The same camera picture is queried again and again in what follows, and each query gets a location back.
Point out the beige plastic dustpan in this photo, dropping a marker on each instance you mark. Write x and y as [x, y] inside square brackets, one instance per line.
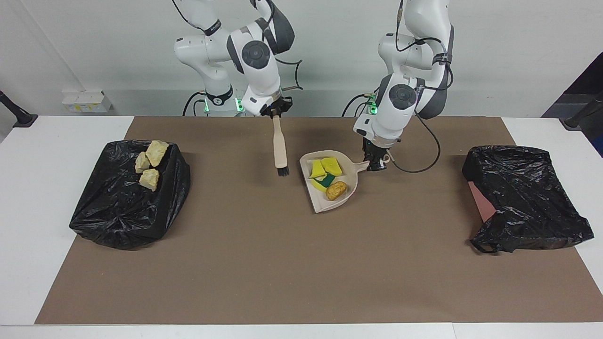
[325, 205]

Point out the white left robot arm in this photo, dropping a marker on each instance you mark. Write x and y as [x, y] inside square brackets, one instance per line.
[400, 99]

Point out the yellow sponge piece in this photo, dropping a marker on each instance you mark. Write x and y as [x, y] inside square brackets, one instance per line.
[332, 165]
[317, 168]

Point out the black bag on pink bin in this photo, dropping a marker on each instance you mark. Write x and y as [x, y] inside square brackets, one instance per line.
[532, 197]

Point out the black camera stand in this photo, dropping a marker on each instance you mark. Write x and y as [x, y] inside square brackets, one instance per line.
[19, 115]
[572, 122]

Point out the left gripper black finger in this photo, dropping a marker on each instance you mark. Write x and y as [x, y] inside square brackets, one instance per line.
[383, 164]
[372, 165]

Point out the pink bin box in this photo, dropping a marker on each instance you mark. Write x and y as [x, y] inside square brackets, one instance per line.
[483, 202]

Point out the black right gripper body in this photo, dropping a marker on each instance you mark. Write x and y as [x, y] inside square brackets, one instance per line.
[278, 106]

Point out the white wall socket box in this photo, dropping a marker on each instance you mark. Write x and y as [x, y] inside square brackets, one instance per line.
[87, 102]

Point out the yellow sponge with green pad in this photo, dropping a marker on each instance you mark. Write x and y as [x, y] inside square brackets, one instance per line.
[325, 181]

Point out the brown table mat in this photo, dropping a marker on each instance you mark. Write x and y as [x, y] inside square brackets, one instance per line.
[282, 292]

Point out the brown bread roll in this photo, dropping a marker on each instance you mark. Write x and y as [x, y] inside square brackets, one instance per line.
[336, 190]

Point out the dark background panel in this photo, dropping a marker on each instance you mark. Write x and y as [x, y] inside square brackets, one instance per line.
[591, 82]

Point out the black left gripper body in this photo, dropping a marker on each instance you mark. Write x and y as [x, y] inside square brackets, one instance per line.
[377, 150]

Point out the croissant pastry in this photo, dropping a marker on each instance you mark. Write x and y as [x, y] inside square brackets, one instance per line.
[142, 162]
[149, 180]
[157, 153]

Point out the large bin with black bag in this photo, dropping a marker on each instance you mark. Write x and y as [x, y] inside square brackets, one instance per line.
[118, 207]

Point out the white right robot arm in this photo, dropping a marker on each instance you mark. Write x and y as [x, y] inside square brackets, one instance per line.
[256, 56]

